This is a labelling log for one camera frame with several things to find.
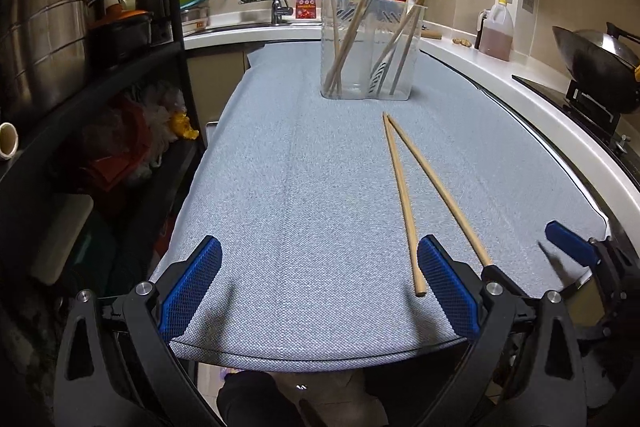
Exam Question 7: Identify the clear plastic utensil holder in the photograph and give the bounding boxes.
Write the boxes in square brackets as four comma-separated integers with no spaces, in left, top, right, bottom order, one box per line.
[319,0,429,100]

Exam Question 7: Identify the black pot with orange lid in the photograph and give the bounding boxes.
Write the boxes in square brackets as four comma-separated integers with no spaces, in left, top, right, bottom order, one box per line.
[87,4,153,68]

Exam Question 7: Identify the large steel stockpot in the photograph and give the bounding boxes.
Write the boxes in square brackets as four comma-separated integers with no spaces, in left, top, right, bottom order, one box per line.
[0,0,93,122]

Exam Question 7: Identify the black cylindrical pot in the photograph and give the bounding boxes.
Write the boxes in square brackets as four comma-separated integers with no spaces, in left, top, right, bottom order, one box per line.
[135,0,173,45]

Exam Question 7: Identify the yellow crumpled item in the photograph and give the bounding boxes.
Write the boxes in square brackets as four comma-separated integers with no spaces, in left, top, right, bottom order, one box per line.
[167,109,200,142]

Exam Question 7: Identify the black wok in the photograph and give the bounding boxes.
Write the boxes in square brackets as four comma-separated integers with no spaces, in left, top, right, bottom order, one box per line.
[552,23,640,115]

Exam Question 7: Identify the clear plastic bags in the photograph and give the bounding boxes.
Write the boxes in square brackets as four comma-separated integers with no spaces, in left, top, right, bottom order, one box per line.
[125,82,188,180]

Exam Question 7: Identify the white cup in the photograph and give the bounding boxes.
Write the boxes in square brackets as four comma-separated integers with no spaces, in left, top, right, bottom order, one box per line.
[0,122,21,160]

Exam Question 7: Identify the white spoon with striped handle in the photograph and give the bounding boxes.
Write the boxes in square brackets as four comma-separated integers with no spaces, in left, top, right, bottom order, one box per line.
[370,0,422,90]

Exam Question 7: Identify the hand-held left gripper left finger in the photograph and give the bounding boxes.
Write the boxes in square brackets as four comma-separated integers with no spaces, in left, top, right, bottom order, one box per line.
[52,236,223,427]

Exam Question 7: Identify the blue-grey table cloth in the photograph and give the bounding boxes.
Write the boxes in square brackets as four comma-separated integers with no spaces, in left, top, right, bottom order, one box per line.
[150,42,611,360]

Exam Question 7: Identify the cooking oil jug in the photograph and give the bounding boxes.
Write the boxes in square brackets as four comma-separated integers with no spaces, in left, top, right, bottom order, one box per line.
[479,0,516,60]

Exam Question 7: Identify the black gas stove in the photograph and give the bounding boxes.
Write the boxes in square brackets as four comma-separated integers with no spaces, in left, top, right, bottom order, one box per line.
[512,74,640,188]

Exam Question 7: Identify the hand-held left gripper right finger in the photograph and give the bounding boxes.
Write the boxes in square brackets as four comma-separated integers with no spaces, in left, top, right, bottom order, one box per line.
[416,234,588,427]

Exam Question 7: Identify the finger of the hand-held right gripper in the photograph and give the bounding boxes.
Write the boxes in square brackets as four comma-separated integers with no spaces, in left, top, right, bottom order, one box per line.
[545,220,602,269]

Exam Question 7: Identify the white cutting board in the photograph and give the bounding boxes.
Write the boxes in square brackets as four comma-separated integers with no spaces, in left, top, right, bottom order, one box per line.
[27,193,96,285]

